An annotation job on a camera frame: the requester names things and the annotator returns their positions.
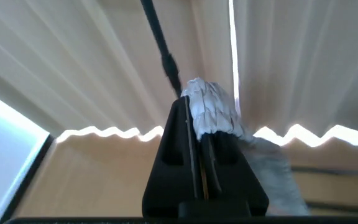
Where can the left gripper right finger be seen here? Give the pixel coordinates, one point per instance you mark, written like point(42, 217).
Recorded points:
point(238, 193)

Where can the pale grey shorts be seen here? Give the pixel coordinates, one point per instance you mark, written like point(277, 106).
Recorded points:
point(210, 105)

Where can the black clothes rack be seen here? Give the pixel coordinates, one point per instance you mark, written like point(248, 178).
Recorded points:
point(163, 46)

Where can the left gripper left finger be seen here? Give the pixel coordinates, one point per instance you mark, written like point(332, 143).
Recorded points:
point(166, 193)

